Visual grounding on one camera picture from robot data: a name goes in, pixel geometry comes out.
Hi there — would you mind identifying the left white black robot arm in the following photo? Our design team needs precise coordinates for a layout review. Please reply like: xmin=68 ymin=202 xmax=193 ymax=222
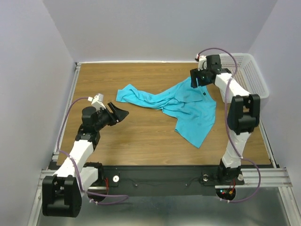
xmin=42 ymin=102 xmax=129 ymax=218

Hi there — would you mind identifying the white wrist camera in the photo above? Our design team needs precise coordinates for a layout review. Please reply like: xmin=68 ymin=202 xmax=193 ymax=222
xmin=87 ymin=93 xmax=106 ymax=110
xmin=195 ymin=55 xmax=207 ymax=71

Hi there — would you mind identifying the white plastic basket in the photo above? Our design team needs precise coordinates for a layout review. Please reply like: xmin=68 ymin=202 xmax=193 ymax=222
xmin=232 ymin=53 xmax=269 ymax=99

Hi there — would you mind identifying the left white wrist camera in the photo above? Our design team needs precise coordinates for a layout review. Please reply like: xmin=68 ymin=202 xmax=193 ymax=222
xmin=87 ymin=93 xmax=106 ymax=110

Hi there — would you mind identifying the aluminium frame rail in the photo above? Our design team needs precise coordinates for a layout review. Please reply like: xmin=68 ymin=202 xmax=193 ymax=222
xmin=27 ymin=62 xmax=82 ymax=226

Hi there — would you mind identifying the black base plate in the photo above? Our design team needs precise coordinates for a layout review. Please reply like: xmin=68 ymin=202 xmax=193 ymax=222
xmin=88 ymin=165 xmax=244 ymax=197

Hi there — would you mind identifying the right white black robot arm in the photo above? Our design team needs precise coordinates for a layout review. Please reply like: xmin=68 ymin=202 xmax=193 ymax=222
xmin=190 ymin=55 xmax=261 ymax=182

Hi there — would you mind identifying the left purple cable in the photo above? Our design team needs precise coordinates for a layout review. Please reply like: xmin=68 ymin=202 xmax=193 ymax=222
xmin=56 ymin=97 xmax=129 ymax=206

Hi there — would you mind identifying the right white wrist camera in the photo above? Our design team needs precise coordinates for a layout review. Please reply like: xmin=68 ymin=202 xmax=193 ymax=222
xmin=195 ymin=55 xmax=207 ymax=71

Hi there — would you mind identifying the turquoise t shirt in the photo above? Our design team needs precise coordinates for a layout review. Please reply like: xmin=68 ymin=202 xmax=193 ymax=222
xmin=116 ymin=77 xmax=216 ymax=148

